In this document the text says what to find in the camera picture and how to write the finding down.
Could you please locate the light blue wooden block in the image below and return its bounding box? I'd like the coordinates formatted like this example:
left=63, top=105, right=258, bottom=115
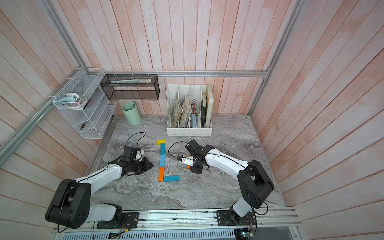
left=160, top=155, right=165, bottom=168

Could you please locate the teal wooden block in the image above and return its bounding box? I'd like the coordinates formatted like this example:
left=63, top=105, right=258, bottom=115
left=164, top=176, right=180, bottom=182
left=161, top=143, right=165, bottom=155

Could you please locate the small yellow wooden block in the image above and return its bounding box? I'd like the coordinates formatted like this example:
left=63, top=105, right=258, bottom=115
left=156, top=140, right=166, bottom=145

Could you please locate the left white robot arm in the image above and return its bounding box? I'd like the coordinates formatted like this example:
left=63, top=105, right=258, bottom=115
left=45, top=147, right=154, bottom=229

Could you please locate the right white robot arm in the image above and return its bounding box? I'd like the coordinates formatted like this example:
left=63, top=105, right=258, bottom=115
left=177, top=140, right=275, bottom=220

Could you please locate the white plastic file organizer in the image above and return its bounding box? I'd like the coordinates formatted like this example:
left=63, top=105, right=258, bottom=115
left=167, top=85, right=213, bottom=137

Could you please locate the illustrated Chinese history book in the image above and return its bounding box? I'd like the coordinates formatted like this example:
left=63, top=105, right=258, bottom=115
left=170, top=93, right=183, bottom=128

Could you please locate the cream hardcover book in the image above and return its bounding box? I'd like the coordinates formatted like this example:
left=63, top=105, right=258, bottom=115
left=205, top=85, right=214, bottom=128

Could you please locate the mint green plastic cup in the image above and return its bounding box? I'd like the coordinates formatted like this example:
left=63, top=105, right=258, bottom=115
left=122, top=102, right=141, bottom=126

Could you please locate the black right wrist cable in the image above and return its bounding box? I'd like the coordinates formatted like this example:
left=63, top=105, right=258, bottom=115
left=167, top=140, right=188, bottom=158

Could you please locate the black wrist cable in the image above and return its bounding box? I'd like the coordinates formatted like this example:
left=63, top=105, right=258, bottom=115
left=124, top=131, right=148, bottom=148
left=167, top=140, right=188, bottom=158

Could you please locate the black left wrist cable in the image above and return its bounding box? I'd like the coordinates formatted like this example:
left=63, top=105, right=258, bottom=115
left=124, top=131, right=148, bottom=148

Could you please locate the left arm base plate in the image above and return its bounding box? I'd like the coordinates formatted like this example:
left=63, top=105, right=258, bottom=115
left=96, top=212, right=140, bottom=230

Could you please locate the aluminium front rail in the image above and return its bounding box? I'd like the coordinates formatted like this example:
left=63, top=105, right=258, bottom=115
left=52, top=206, right=302, bottom=233

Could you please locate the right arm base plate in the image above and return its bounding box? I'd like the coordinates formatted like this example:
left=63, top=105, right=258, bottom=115
left=214, top=210, right=258, bottom=227

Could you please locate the black wire mesh basket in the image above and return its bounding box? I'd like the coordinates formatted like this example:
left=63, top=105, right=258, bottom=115
left=100, top=74, right=160, bottom=101

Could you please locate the white wire shelf rack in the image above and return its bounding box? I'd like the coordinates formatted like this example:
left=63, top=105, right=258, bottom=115
left=53, top=68, right=117, bottom=139

